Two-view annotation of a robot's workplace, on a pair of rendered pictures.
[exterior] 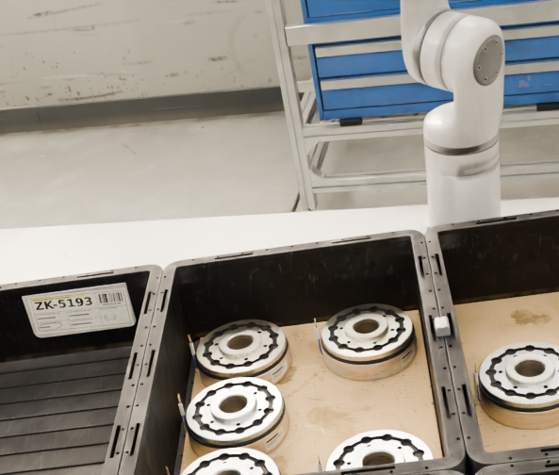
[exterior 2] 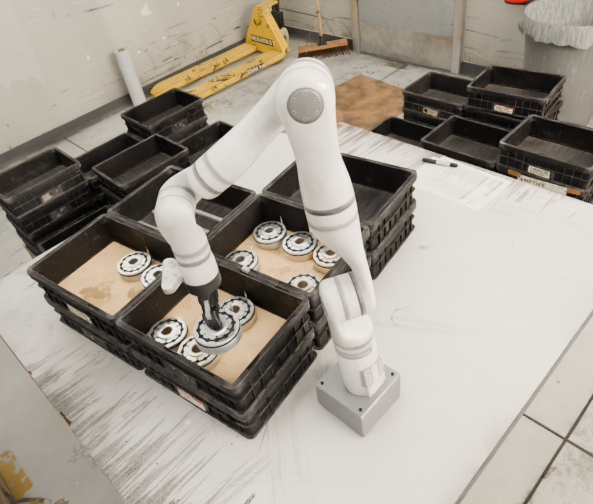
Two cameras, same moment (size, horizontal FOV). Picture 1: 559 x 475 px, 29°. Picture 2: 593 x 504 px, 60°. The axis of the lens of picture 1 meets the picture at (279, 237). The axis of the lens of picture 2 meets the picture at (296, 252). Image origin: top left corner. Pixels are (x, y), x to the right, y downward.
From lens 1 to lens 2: 180 cm
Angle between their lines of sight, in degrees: 93
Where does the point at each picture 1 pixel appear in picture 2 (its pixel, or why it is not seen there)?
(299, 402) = (298, 266)
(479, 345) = (275, 321)
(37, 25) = not seen: outside the picture
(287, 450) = (280, 256)
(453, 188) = not seen: hidden behind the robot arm
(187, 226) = (561, 332)
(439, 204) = not seen: hidden behind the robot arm
